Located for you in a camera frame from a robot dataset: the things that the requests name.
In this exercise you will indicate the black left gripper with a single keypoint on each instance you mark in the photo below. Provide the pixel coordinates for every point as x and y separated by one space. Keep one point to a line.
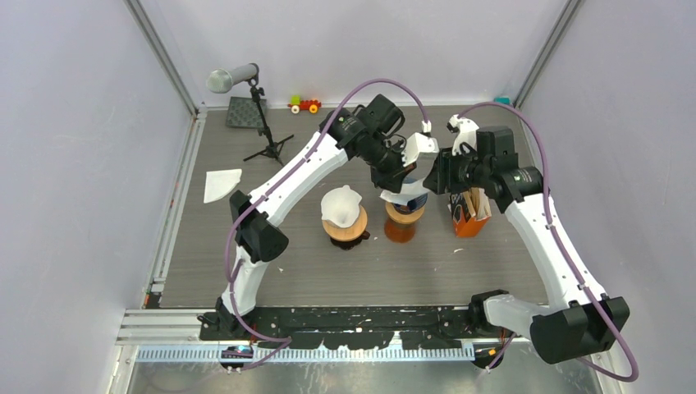
392 180

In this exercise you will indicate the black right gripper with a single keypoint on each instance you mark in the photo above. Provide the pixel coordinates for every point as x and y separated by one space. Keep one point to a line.
441 179

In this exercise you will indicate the small wooden ring holder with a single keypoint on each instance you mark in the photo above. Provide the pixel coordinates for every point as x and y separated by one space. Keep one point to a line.
403 218

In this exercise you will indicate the orange coffee filter box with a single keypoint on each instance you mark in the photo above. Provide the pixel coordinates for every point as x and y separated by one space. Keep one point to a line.
470 211

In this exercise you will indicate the white paper coffee filter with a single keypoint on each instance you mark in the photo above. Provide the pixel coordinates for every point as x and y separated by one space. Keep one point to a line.
341 206

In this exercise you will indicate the amber glass carafe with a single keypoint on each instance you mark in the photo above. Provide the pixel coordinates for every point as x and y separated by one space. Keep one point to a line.
399 232

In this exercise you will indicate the large wooden ring holder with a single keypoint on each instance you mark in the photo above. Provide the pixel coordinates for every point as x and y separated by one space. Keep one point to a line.
350 233

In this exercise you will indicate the dark brown dripper cup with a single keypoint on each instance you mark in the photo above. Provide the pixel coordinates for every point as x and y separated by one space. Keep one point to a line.
347 245

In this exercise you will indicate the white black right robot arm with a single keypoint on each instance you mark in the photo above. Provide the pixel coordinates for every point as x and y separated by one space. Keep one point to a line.
579 319

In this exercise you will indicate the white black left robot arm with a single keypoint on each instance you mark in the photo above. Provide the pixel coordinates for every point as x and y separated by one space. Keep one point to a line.
255 238

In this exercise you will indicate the teal block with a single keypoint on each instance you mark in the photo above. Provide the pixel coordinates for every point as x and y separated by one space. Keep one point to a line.
502 100

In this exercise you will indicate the toy brick car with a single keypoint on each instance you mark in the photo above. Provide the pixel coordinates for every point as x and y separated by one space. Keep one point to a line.
297 105

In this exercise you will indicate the white paper sheet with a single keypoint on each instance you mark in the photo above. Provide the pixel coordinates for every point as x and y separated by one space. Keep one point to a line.
220 183

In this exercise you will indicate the grey microphone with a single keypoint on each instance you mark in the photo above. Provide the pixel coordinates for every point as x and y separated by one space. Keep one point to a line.
221 81

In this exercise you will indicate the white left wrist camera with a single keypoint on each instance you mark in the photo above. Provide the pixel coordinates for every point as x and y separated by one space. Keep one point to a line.
420 144

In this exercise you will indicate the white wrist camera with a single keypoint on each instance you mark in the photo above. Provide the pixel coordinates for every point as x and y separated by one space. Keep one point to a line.
465 130
420 144

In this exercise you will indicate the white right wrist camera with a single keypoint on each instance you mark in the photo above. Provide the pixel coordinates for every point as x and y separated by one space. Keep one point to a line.
465 130

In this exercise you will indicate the grey studded base plate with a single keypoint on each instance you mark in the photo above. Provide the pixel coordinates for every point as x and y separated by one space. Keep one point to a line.
243 113

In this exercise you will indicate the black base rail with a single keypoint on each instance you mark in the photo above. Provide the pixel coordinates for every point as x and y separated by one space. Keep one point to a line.
357 328

